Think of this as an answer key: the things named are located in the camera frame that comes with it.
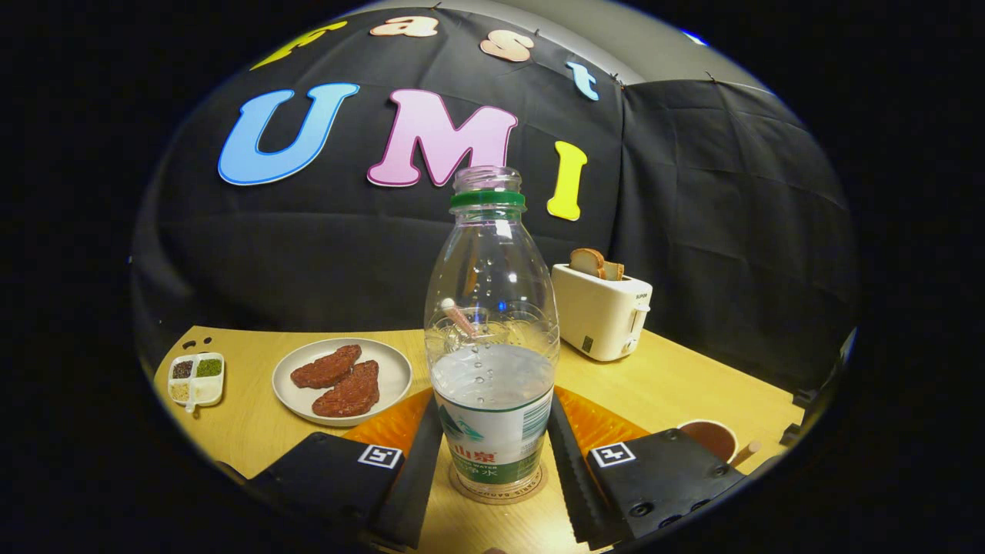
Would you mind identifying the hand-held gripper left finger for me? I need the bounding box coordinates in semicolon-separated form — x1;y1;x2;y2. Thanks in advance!
246;387;446;551

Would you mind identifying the wooden table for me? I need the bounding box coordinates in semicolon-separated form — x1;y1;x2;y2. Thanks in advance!
154;325;805;554

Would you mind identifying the white divided condiment dish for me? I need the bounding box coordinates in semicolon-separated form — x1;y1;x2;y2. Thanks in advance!
168;352;225;414

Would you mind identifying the round cork coaster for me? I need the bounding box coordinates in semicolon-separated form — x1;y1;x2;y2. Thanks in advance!
449;460;549;506

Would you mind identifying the large toasted bread slice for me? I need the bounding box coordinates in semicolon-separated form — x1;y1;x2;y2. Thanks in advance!
569;248;607;279

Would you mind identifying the white round plate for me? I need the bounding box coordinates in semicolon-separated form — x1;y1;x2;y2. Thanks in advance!
272;338;414;428

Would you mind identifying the beige cup with wooden handle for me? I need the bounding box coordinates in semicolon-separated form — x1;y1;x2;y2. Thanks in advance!
677;419;763;466

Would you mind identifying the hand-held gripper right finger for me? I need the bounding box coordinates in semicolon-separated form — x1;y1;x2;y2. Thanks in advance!
548;386;747;549

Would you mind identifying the clear plastic juice bottle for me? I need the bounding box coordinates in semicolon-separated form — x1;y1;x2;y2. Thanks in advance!
424;165;561;496

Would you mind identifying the brown steak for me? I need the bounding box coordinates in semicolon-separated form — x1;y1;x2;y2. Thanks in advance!
312;359;381;419
290;344;363;389

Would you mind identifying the black backdrop cloth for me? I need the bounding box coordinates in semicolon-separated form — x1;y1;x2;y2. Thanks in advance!
131;4;859;393

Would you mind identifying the white toaster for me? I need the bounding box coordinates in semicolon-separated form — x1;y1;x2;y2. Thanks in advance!
551;263;653;362

